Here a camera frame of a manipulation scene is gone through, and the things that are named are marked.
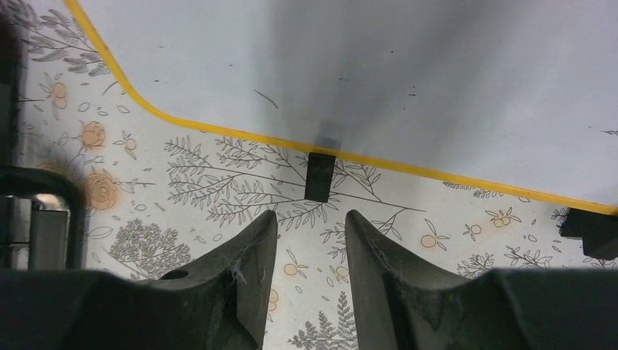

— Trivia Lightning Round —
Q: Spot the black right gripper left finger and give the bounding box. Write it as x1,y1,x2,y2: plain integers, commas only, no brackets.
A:
1,210,278,349

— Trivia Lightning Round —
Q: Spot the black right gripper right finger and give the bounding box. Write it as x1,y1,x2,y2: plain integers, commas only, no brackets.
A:
345,210,617,349

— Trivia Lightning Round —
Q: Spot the yellow framed whiteboard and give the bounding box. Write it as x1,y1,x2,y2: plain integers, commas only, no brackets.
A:
66,1,617,214

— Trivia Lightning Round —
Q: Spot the black whiteboard foot clip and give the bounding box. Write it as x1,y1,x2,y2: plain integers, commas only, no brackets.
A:
560,209,617,260
304,152,336,203

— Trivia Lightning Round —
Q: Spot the floral patterned table mat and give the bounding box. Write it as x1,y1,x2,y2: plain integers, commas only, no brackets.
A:
1,1,617,349

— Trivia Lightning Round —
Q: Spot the black poker chip case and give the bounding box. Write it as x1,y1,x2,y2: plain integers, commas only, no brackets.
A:
1,19,85,270

